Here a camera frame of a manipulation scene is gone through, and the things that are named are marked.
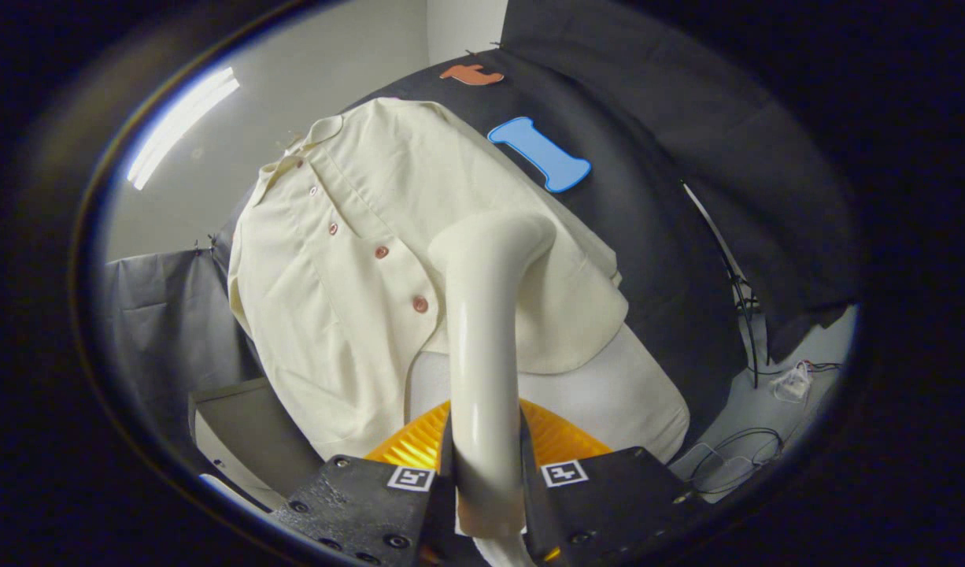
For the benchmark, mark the ceiling light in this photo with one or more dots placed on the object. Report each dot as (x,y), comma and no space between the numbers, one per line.
(179,130)

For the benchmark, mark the black backdrop clip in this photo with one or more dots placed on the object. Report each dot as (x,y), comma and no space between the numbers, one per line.
(204,244)

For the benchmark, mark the white garment steamer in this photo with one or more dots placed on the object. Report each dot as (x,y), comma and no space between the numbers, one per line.
(482,354)

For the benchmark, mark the black backdrop cloth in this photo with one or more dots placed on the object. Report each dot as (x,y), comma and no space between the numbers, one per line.
(648,236)

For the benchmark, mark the grey cabinet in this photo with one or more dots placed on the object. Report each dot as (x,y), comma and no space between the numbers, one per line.
(254,425)

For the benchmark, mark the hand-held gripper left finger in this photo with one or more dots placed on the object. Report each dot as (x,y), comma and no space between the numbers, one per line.
(372,504)

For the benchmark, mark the cream button shirt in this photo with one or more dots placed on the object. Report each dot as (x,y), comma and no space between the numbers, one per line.
(333,315)

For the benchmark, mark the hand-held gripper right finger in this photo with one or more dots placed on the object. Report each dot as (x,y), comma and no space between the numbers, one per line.
(608,504)

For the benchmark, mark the small white bundle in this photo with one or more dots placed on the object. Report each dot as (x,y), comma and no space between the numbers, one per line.
(792,383)

